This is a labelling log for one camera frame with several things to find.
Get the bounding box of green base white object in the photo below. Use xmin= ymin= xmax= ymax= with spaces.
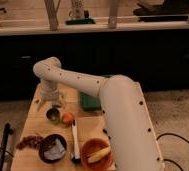
xmin=65 ymin=0 xmax=95 ymax=25

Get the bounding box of brown dried fruit pile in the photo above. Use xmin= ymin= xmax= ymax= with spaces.
xmin=16 ymin=135 xmax=43 ymax=150

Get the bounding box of yellow banana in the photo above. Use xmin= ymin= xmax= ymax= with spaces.
xmin=87 ymin=147 xmax=111 ymax=163

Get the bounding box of black floor cable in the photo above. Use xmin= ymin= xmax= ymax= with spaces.
xmin=156 ymin=132 xmax=189 ymax=171

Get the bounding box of green sponge block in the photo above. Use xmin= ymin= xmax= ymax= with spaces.
xmin=80 ymin=93 xmax=101 ymax=111

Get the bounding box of dark brown bowl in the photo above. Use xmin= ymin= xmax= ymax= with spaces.
xmin=38 ymin=134 xmax=67 ymax=164

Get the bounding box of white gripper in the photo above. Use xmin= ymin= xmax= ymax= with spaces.
xmin=36 ymin=80 xmax=64 ymax=111

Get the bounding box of dark metal cup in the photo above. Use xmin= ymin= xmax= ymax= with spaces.
xmin=46 ymin=108 xmax=60 ymax=124

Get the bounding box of grey crumpled cloth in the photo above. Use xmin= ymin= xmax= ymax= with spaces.
xmin=44 ymin=139 xmax=66 ymax=160

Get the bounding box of orange bowl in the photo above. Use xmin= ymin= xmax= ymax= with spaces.
xmin=80 ymin=138 xmax=113 ymax=171

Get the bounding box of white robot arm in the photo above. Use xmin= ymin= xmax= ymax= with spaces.
xmin=33 ymin=57 xmax=165 ymax=171

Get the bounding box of white black handled knife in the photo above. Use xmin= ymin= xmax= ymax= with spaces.
xmin=71 ymin=120 xmax=81 ymax=163

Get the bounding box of black pole stand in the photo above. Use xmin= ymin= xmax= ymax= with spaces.
xmin=0 ymin=123 xmax=13 ymax=171

